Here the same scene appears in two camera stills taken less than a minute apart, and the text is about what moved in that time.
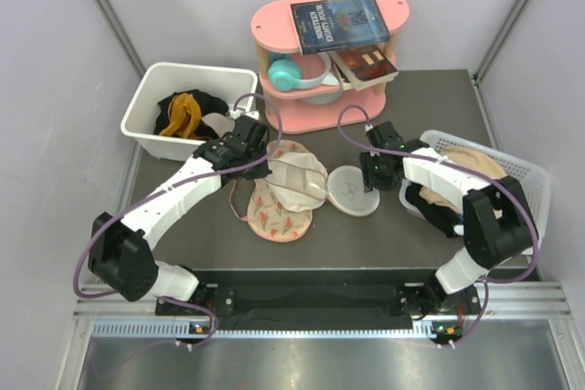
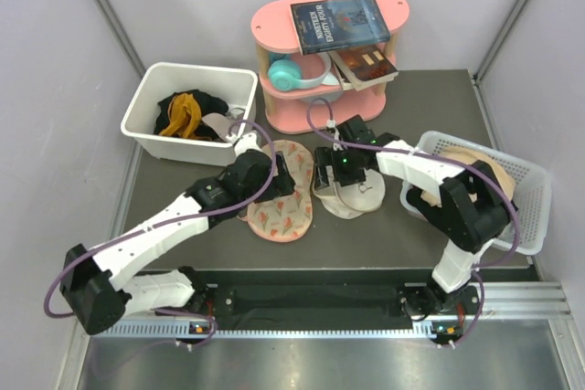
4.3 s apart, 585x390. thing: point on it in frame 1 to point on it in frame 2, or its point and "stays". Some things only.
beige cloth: [465, 157] stays
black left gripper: [261, 171] to [280, 184]
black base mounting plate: [325, 301] stays
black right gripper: [371, 182] to [328, 156]
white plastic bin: [148, 80] stays
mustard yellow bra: [185, 116] stays
